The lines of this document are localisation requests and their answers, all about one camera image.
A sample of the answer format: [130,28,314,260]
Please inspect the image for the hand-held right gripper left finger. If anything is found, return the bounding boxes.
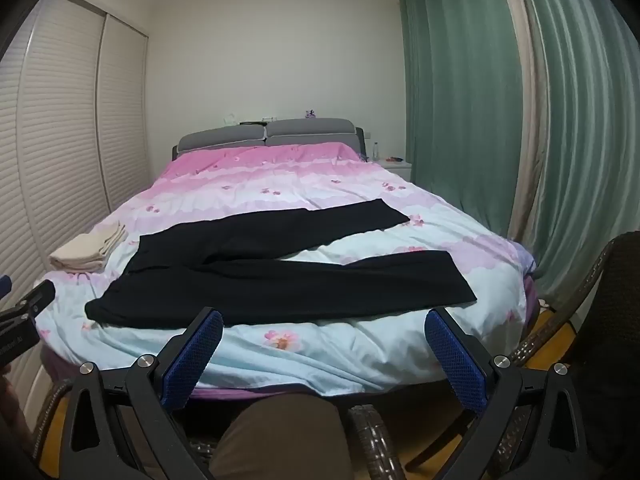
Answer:
[37,306,224,480]

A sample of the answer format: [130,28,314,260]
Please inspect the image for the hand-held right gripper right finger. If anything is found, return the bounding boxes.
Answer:
[424,306,621,480]

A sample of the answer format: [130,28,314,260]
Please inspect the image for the black pants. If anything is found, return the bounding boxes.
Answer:
[84,198,477,330]

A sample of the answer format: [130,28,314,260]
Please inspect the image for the folded beige cloth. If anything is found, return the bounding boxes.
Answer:
[48,221,128,273]

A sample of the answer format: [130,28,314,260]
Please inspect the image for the brown wicker chair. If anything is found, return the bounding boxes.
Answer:
[30,234,640,480]

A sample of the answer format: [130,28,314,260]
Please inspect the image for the person's leg in brown trousers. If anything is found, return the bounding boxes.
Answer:
[207,394,355,480]

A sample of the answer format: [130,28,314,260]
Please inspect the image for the white louvered wardrobe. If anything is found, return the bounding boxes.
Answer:
[0,0,151,401]

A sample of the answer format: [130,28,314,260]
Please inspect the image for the dark cloth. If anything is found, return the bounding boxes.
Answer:
[567,231,640,466]

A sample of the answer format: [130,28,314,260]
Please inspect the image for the white nightstand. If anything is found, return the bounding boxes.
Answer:
[375,159,413,183]

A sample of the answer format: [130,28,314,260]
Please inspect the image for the pink floral duvet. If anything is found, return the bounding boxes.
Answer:
[35,142,538,395]

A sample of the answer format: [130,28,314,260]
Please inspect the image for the grey bed headboard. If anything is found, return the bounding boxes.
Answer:
[172,118,366,162]

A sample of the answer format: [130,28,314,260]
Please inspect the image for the beige curtain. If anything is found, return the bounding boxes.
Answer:
[492,0,553,251]

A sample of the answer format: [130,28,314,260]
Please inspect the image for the green curtain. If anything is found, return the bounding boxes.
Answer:
[398,0,640,311]

